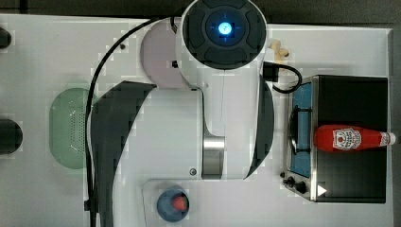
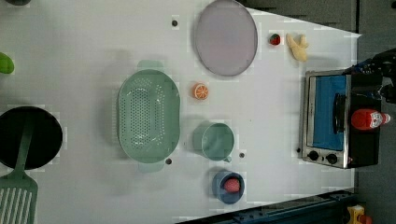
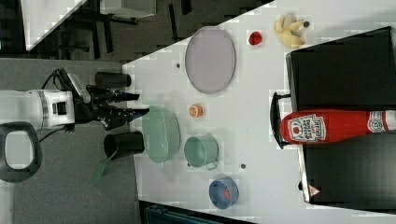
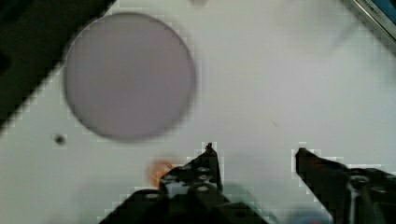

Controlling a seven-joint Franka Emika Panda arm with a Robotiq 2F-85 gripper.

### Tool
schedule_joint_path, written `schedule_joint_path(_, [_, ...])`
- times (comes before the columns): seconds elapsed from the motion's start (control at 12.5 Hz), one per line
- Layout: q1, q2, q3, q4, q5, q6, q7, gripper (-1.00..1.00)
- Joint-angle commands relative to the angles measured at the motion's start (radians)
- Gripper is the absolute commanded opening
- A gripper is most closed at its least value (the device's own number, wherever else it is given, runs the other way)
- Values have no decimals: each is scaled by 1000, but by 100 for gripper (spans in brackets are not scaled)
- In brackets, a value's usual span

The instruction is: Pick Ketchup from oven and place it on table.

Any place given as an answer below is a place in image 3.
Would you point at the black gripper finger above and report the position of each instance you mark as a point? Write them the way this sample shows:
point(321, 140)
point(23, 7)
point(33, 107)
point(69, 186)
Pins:
point(122, 96)
point(127, 114)

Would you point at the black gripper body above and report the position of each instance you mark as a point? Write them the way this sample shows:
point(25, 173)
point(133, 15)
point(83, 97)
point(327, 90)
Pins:
point(94, 105)

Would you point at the red ketchup bottle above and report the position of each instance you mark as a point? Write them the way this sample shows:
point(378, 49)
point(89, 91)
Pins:
point(329, 125)

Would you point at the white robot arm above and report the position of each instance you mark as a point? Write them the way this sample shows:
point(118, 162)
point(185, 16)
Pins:
point(49, 109)

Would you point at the black toaster oven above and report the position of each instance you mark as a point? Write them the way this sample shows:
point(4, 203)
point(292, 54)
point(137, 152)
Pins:
point(354, 73)

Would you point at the black cylinder cup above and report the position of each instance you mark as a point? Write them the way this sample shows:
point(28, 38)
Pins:
point(112, 80)

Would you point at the green perforated colander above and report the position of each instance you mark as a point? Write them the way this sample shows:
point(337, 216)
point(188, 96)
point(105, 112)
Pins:
point(161, 134)

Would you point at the green slotted spatula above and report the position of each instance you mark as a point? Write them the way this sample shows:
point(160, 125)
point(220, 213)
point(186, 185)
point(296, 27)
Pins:
point(102, 165)

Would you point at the orange slice toy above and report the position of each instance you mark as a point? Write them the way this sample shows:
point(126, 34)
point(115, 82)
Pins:
point(196, 111)

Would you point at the green metal pot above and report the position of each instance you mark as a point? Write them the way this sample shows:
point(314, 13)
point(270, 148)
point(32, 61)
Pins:
point(202, 151)

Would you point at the black framed chair back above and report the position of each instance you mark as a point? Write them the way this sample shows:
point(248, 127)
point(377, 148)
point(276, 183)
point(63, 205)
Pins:
point(21, 155)

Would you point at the grey oval plate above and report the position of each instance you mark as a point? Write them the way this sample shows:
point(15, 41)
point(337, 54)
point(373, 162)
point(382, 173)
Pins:
point(210, 60)

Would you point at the white background table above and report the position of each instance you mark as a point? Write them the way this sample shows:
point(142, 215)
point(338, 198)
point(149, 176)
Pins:
point(41, 17)

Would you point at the blue bowl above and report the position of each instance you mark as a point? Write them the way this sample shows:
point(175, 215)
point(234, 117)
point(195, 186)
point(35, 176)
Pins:
point(216, 188)

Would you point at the red toy strawberry in bowl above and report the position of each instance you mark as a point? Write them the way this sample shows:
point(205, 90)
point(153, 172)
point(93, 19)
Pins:
point(226, 194)

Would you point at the small red strawberry toy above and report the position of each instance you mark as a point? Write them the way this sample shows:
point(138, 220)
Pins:
point(255, 38)

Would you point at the yellow banana toy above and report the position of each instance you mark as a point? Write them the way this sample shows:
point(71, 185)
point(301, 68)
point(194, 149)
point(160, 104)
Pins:
point(287, 34)

